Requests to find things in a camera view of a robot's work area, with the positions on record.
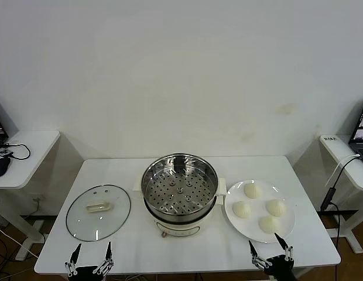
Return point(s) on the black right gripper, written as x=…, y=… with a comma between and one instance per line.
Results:
x=279, y=267

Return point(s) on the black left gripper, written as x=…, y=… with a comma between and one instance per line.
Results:
x=87, y=275

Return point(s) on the white steamed baozi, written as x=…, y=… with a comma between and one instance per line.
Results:
x=253, y=191
x=241, y=209
x=270, y=224
x=276, y=207

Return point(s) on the round glass pot lid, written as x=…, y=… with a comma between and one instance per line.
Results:
x=82, y=225

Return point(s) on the perforated steel steamer basket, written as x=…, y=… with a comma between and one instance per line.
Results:
x=178, y=202

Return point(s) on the round white plate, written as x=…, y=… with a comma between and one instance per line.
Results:
x=243, y=226

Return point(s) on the white side table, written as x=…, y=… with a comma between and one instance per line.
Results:
x=32, y=152
x=339, y=152

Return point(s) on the black computer mouse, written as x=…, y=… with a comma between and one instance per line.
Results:
x=0, y=168

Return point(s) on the black open laptop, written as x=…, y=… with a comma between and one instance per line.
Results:
x=0, y=128
x=361, y=140

